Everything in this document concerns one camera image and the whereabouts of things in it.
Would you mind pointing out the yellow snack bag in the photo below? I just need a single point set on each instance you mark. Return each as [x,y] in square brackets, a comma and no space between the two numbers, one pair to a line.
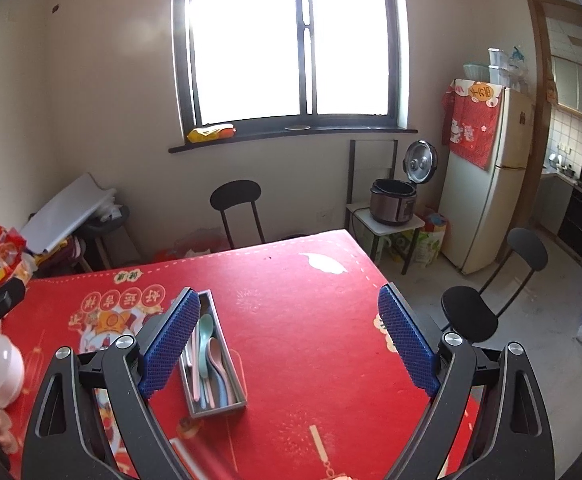
[211,133]

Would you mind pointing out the steel utensil tray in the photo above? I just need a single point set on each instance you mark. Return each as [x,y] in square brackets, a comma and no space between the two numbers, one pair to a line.
[216,412]

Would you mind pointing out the translucent red plastic bag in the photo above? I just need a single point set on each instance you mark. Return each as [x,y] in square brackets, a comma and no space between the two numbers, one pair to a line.
[196,247]

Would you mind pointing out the wooden door frame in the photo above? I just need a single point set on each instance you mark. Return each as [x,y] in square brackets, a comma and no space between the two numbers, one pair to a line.
[538,110]

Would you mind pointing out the green and white bag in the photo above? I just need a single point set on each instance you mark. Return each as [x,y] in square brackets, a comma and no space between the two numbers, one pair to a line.
[428,245]

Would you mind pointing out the black metal frame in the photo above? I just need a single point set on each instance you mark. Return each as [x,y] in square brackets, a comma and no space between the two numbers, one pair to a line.
[352,170]

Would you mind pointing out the red printed cloth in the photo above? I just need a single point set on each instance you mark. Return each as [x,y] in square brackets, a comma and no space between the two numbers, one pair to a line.
[471,125]

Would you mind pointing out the pink chopstick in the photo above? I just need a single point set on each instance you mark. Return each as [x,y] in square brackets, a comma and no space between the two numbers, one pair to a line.
[197,385]

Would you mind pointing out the white foam boards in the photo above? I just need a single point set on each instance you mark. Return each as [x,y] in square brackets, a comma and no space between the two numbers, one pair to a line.
[66,210]

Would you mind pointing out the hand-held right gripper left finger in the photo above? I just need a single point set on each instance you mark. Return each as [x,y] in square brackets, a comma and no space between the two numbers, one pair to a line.
[171,340]

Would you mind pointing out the window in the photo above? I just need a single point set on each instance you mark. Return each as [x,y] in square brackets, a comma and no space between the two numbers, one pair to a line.
[291,45]

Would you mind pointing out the black round chair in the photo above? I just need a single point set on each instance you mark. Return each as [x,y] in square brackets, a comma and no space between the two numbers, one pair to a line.
[236,197]
[471,307]

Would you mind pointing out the clear plastic containers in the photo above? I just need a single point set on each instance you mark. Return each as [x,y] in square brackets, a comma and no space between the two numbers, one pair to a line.
[503,67]

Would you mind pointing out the red printed table mat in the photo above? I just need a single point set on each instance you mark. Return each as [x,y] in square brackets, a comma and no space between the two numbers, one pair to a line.
[296,320]

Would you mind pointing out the small white table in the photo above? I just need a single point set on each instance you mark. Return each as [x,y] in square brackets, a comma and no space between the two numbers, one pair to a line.
[366,212]

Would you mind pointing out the white refrigerator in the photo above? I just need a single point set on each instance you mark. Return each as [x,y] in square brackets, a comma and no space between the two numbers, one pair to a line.
[511,185]

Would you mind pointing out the kitchen wall cabinets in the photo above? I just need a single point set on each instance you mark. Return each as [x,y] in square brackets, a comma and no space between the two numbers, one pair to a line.
[581,87]

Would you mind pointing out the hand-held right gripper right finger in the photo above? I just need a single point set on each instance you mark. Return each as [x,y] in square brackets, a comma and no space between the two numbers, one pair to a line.
[406,340]

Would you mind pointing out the mint green spoon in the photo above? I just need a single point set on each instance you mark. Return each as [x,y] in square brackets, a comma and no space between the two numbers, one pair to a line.
[205,327]

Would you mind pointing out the mint green container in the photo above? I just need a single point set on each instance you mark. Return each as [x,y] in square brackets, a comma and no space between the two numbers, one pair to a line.
[476,71]

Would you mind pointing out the electric pressure cooker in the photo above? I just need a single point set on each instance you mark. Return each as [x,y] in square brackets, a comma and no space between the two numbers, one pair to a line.
[393,200]

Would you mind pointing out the black stool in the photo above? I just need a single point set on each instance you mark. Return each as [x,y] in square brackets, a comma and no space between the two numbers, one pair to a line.
[106,230]

